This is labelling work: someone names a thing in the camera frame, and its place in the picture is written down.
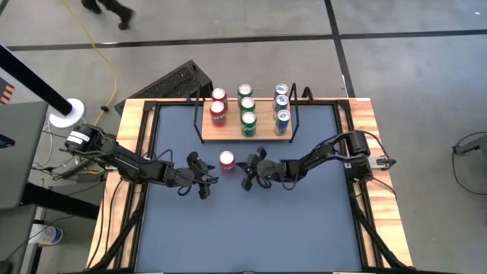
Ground black perforated case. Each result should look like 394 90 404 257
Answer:
113 59 215 117

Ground orange striped box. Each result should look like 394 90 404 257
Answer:
0 78 16 106

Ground yellow cable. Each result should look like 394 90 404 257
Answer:
60 0 119 129

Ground grey metal cabinet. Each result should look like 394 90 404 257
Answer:
0 100 49 210

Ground red Fanta soda can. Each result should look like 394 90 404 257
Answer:
218 150 237 172
212 87 229 110
209 100 228 128

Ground silver blue slim energy can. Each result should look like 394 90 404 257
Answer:
272 94 291 113
273 83 290 99
274 109 293 136

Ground black cable bundle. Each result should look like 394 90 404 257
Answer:
32 129 115 183

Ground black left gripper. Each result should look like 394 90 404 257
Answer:
175 151 220 200

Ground black pole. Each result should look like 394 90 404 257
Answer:
0 44 74 117

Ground wooden shelf black wire frame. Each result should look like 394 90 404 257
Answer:
186 82 301 145

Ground white round pole base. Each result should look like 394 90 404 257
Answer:
48 97 85 129

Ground person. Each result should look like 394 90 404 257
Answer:
80 0 135 31

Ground green Sprite soda can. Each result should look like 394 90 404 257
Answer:
237 84 254 100
240 110 259 138
239 96 256 115

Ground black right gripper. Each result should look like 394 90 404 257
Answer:
236 146 285 192

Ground black floor beam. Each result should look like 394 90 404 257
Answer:
21 181 100 221

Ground white plastic bottle blue label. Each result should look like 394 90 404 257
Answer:
28 223 65 246

